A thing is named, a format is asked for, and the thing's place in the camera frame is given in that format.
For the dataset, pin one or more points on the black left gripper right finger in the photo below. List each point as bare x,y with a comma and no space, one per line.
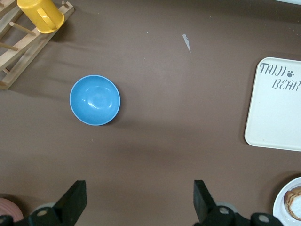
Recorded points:
203,202

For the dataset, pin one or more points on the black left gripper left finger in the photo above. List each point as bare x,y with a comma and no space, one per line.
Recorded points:
70,202

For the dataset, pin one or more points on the wooden peg drying rack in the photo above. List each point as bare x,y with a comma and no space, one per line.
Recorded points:
23,56

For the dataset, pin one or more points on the toasted bread slice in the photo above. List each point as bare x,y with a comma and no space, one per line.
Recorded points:
287,200

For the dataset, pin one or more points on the white sandwich filling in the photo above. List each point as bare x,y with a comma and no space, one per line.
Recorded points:
297,204

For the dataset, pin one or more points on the pink bowl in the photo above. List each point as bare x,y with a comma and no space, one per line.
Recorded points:
9,208

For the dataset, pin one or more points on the yellow plastic cup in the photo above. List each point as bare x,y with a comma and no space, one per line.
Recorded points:
40,14

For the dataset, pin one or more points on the blue bowl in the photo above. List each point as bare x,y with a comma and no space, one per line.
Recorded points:
95,100

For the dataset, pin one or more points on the white round plate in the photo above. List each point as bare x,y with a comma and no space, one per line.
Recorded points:
279,208

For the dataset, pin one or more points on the cream tray with bear print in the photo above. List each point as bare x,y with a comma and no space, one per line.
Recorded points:
277,113

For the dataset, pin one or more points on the small grey paper scrap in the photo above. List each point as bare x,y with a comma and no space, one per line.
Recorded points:
186,40

